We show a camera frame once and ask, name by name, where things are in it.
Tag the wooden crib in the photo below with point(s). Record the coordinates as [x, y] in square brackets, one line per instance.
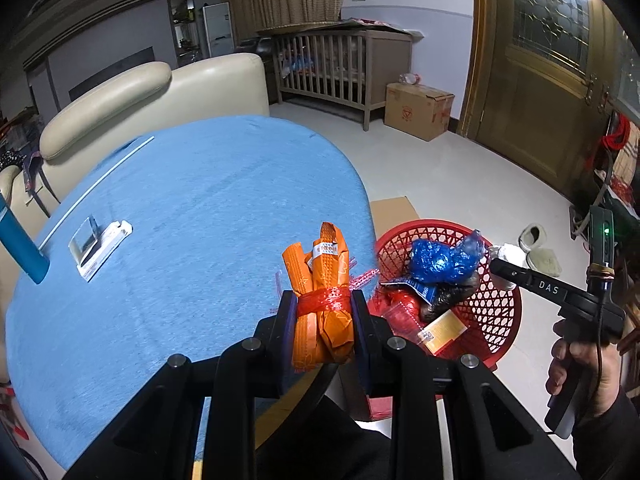
[385, 55]

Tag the cardboard box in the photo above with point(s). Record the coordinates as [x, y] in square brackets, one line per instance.
[415, 110]

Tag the golden wooden door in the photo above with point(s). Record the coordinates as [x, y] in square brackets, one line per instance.
[525, 110]

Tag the cream leather sofa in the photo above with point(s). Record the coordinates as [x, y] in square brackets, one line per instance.
[215, 90]

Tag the orange packet bundle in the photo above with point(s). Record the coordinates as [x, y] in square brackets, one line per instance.
[325, 320]

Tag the person's right hand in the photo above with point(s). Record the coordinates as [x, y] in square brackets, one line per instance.
[600, 375]

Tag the red plastic bag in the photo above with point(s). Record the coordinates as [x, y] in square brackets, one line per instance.
[400, 305]

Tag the blue printed box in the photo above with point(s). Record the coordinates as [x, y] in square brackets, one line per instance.
[420, 291]

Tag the white standing air conditioner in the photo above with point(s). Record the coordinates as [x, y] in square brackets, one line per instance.
[218, 30]

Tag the blue plastic bag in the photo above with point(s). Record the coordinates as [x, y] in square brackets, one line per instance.
[435, 260]

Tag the blue tablecloth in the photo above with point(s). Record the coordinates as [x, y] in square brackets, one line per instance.
[200, 200]

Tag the thin white rod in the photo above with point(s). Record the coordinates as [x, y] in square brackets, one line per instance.
[100, 183]

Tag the white bundle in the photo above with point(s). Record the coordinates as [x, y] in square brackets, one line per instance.
[512, 255]

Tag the flat cardboard sheet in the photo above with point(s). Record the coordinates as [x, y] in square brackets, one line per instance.
[395, 210]

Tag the display shelf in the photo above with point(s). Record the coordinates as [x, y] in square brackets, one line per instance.
[182, 30]

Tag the black plastic bag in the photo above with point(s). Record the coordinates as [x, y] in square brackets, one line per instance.
[445, 300]

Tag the beige plaid cloth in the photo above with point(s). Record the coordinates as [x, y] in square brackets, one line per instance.
[627, 160]

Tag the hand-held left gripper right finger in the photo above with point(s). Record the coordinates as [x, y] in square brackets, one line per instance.
[361, 342]

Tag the white card with clear blister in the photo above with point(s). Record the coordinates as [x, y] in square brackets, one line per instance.
[107, 245]

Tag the person's right forearm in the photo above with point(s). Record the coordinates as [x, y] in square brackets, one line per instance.
[615, 445]

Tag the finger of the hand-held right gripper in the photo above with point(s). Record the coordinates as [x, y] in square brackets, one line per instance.
[510, 270]

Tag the black television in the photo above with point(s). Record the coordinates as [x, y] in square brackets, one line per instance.
[110, 72]

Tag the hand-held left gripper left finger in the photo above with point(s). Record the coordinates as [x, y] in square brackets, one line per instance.
[286, 332]

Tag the red plastic basket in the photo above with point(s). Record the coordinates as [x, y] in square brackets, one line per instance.
[500, 310]

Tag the blue cylindrical bottle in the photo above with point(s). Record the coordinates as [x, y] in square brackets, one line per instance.
[22, 250]

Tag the yellow flat box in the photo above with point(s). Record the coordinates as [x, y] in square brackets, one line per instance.
[442, 330]

